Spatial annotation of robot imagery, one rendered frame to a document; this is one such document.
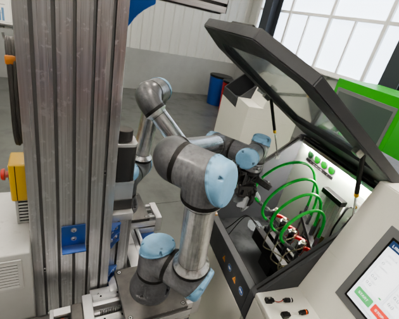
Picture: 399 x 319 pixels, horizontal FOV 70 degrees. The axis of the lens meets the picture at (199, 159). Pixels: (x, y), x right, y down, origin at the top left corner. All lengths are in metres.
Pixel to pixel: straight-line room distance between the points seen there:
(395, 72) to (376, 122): 1.36
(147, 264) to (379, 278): 0.81
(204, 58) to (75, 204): 7.57
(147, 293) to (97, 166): 0.47
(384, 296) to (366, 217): 0.27
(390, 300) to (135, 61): 7.19
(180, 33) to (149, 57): 1.01
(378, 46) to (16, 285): 5.74
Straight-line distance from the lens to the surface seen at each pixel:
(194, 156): 0.66
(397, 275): 1.22
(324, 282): 1.38
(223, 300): 1.66
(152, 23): 7.73
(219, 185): 0.63
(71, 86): 0.82
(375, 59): 5.96
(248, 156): 1.00
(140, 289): 1.10
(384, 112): 4.01
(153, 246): 0.99
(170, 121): 1.20
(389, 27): 5.98
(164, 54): 7.88
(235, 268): 1.49
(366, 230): 1.28
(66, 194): 0.96
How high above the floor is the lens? 1.95
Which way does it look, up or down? 26 degrees down
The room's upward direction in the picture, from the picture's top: 13 degrees clockwise
